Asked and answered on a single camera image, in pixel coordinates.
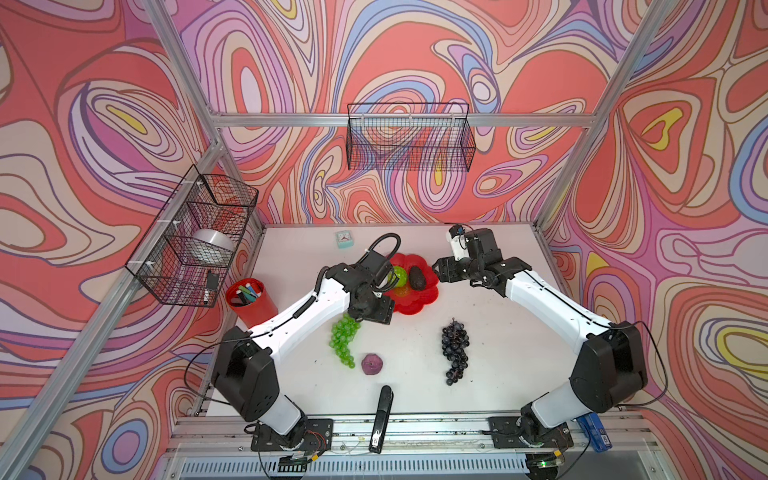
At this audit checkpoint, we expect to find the bright green bumpy fruit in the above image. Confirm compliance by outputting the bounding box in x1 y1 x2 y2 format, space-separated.
393 266 408 288

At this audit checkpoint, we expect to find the dark avocado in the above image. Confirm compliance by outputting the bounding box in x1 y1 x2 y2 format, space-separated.
408 265 427 291

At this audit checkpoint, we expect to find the green grape bunch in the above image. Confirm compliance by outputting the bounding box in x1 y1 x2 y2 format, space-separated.
329 313 360 369

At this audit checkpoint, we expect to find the purple round fruit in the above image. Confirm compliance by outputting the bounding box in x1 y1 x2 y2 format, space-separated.
361 353 384 376

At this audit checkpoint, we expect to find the dark purple grape bunch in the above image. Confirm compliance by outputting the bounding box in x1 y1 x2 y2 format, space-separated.
441 319 470 386

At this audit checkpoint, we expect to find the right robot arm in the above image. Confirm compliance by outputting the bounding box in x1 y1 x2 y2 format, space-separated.
432 224 648 447

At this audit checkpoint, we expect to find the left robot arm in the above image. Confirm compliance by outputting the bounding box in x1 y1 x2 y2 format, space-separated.
211 233 401 438

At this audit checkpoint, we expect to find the red flower-shaped fruit bowl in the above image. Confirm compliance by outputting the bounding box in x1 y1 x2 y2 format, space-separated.
385 253 439 315

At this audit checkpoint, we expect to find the teal small clock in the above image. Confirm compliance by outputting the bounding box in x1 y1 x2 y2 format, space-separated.
335 230 354 249

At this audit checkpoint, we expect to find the red pen cup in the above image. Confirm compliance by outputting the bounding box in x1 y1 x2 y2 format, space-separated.
225 278 278 328

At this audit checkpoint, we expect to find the black stapler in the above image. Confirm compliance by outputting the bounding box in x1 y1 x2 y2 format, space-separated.
368 385 394 454

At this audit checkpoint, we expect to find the white tape roll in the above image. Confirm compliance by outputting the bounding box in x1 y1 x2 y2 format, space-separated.
192 229 235 251

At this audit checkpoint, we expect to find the black wire basket at back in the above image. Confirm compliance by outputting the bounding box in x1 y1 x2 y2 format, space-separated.
346 100 476 172

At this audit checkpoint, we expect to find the black wire basket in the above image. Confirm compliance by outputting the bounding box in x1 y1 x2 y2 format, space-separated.
346 100 476 172
125 166 259 308

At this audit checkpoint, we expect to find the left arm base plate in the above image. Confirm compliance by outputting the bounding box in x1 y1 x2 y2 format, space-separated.
244 418 334 453

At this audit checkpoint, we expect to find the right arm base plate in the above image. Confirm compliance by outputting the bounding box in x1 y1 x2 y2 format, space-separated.
480 416 574 450

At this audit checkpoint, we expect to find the black wire basket on left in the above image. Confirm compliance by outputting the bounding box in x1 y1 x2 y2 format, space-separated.
125 166 259 308

